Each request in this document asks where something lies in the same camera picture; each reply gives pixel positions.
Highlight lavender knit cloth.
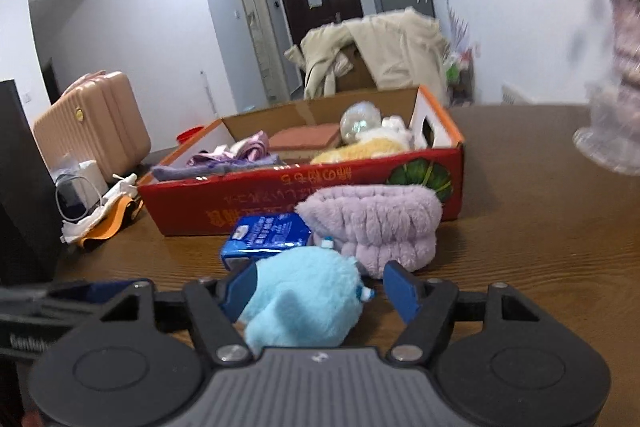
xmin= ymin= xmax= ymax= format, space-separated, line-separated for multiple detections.
xmin=151 ymin=155 xmax=284 ymax=182

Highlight wooden chair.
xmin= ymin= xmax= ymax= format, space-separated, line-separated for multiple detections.
xmin=333 ymin=43 xmax=376 ymax=93

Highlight orange pouch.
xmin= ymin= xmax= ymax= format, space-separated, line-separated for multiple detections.
xmin=75 ymin=196 xmax=143 ymax=251

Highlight white crumpled cloth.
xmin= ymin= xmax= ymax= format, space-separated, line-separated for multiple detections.
xmin=61 ymin=173 xmax=139 ymax=245

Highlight red bucket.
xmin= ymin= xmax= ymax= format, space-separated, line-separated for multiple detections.
xmin=176 ymin=126 xmax=204 ymax=145

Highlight clear glass bowl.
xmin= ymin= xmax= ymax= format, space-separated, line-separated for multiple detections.
xmin=573 ymin=81 xmax=639 ymax=176

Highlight white yellow hamster plush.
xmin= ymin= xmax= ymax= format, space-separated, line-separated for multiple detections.
xmin=310 ymin=115 xmax=414 ymax=165

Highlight blue tissue pack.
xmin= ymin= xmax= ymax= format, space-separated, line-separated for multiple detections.
xmin=220 ymin=212 xmax=312 ymax=271

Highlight red cardboard box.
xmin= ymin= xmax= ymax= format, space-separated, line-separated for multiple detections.
xmin=138 ymin=86 xmax=464 ymax=236

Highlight black paper bag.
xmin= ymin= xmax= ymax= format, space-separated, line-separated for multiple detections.
xmin=0 ymin=80 xmax=63 ymax=286

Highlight iridescent scrunchie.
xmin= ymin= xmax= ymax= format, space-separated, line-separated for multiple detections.
xmin=340 ymin=102 xmax=382 ymax=144

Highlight white power adapter cable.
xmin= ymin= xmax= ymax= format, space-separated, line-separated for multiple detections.
xmin=52 ymin=159 xmax=109 ymax=223

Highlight pink suitcase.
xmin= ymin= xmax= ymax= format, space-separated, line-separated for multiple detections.
xmin=32 ymin=70 xmax=151 ymax=180

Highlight beige jacket on chair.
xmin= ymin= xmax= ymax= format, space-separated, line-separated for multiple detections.
xmin=284 ymin=8 xmax=449 ymax=104

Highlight lilac fluffy headband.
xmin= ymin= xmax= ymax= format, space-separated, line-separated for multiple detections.
xmin=295 ymin=184 xmax=442 ymax=279

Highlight light blue fluffy plush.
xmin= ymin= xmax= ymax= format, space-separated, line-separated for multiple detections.
xmin=239 ymin=237 xmax=375 ymax=355

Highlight orange scrubbing sponge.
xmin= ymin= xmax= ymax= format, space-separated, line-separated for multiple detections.
xmin=269 ymin=124 xmax=342 ymax=152

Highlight pink textured vase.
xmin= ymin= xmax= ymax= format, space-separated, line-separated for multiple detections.
xmin=612 ymin=0 xmax=639 ymax=132

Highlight purple satin scrunchie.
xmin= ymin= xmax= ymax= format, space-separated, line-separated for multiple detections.
xmin=188 ymin=131 xmax=269 ymax=166

